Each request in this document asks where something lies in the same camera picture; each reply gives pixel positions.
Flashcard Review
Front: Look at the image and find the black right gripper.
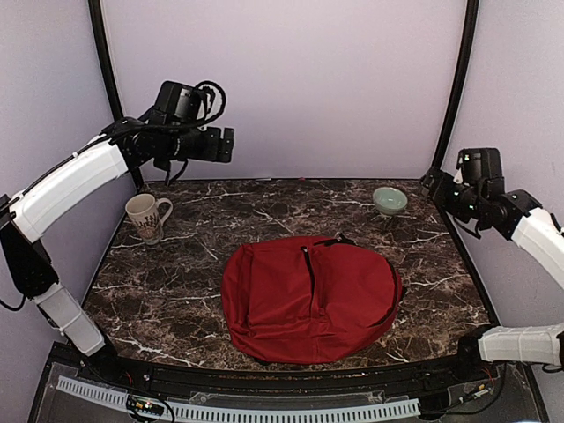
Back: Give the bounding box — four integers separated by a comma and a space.
416, 167, 485, 223

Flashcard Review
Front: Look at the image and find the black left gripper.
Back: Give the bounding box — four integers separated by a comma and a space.
165, 126, 234, 162

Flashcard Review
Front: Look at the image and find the red student backpack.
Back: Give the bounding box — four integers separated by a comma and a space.
220, 234, 405, 365

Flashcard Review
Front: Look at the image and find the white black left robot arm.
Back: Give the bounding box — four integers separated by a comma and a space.
1, 80, 234, 384

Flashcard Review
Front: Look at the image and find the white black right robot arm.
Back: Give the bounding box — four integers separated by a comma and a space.
419, 147, 563, 382

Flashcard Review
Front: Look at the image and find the pale green ceramic bowl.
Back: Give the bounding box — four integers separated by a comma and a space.
373, 187, 408, 216

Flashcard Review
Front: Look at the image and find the white patterned mug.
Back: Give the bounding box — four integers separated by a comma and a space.
125, 193, 174, 245

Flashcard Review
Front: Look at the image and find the small circuit board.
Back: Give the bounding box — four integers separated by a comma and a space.
125, 395, 165, 417

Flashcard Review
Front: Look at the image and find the right black frame post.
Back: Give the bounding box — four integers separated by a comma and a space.
431, 0, 480, 167

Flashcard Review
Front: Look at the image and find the black frame post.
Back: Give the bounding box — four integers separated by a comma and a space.
431, 0, 480, 167
87, 0, 144, 186

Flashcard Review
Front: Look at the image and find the left black frame post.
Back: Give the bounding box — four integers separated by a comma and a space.
87, 0, 144, 186

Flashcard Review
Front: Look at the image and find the black front rail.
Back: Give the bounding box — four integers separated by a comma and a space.
43, 341, 525, 397

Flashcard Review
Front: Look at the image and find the white slotted cable duct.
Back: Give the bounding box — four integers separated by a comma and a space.
56, 376, 420, 422

